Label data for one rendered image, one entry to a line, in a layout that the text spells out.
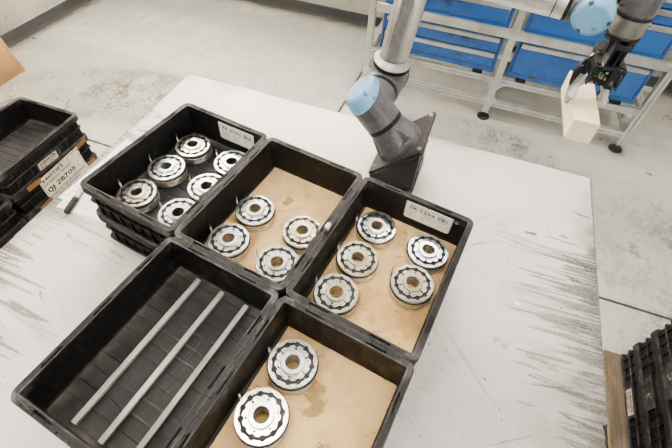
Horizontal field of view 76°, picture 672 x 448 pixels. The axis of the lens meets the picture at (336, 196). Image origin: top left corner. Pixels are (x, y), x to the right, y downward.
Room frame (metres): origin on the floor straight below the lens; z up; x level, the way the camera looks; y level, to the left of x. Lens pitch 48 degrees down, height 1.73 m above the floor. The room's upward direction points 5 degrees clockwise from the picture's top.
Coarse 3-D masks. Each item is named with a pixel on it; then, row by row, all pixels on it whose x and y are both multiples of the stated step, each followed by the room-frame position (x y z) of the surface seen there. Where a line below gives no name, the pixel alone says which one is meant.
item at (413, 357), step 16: (400, 192) 0.75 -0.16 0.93; (432, 208) 0.70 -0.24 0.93; (336, 224) 0.63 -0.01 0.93; (320, 240) 0.58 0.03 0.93; (464, 240) 0.61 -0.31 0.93; (304, 272) 0.49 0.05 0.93; (448, 272) 0.52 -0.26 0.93; (288, 288) 0.45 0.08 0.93; (304, 304) 0.41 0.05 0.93; (336, 320) 0.38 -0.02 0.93; (432, 320) 0.40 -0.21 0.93; (368, 336) 0.36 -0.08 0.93; (400, 352) 0.33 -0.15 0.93; (416, 352) 0.33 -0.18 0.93
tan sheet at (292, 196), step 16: (272, 176) 0.86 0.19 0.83; (288, 176) 0.87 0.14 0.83; (256, 192) 0.79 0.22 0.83; (272, 192) 0.80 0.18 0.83; (288, 192) 0.80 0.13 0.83; (304, 192) 0.81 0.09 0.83; (320, 192) 0.81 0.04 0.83; (288, 208) 0.75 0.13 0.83; (304, 208) 0.75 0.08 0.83; (320, 208) 0.75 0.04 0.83; (272, 224) 0.69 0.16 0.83; (320, 224) 0.70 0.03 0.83; (256, 240) 0.63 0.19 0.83; (272, 240) 0.64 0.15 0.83; (256, 256) 0.58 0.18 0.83
